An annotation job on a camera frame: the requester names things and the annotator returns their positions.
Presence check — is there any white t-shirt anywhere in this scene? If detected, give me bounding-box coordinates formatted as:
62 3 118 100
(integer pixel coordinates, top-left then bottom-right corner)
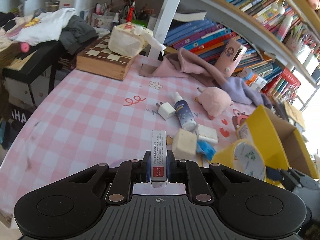
14 8 75 46

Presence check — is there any pink plush toy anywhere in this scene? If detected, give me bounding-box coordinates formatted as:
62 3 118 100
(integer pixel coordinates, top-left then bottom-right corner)
195 87 233 120

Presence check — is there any red book set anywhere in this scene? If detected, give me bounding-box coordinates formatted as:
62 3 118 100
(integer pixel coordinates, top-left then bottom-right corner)
262 68 301 103

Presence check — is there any white metal bookshelf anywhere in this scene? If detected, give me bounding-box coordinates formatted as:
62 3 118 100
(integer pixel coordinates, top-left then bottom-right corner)
148 0 320 111

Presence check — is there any cream tissue pack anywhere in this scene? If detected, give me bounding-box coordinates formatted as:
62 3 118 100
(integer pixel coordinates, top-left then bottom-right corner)
108 22 166 58

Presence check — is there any white charger plug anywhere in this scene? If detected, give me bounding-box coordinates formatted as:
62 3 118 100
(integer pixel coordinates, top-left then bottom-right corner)
156 102 176 120

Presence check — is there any yellow cardboard box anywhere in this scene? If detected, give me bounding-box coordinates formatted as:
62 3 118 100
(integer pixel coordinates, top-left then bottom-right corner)
236 106 318 179

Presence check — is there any pink cylindrical case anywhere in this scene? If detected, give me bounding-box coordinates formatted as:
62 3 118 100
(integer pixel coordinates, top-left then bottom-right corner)
214 39 247 77

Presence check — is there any beige sponge block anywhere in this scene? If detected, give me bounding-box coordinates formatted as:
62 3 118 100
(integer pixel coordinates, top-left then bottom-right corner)
172 129 197 160

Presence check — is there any small white red box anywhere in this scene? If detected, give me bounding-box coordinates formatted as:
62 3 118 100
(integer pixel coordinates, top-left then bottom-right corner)
151 130 167 188

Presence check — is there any pen holder cup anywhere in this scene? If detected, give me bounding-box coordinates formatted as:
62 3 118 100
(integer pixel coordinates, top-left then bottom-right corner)
91 12 115 30

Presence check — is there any blue plastic wrapper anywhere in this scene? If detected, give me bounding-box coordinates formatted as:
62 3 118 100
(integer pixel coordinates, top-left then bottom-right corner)
196 140 216 161

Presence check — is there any pink purple cloth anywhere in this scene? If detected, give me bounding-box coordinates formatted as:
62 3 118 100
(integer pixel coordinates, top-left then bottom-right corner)
139 49 272 109

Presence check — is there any black side bench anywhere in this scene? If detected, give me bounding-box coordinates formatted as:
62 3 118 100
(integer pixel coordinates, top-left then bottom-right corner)
3 41 65 107

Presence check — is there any yellow tape roll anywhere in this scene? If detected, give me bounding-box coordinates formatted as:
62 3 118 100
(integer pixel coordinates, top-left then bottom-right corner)
210 139 266 181

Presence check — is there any white foam block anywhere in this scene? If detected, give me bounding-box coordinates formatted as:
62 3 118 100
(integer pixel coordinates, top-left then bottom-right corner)
195 124 219 144

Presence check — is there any pink checkered tablecloth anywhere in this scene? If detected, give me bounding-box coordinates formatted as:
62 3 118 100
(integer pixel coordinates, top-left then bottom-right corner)
1 56 255 227

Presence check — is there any wooden chess box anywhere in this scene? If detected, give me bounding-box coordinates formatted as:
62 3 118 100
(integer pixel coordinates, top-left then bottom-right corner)
76 34 135 81

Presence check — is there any dark grey garment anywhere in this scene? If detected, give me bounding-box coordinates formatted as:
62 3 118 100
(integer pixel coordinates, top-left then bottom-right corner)
59 15 98 55

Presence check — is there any orange white carton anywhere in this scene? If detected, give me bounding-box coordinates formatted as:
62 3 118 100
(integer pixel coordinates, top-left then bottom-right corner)
237 67 267 92

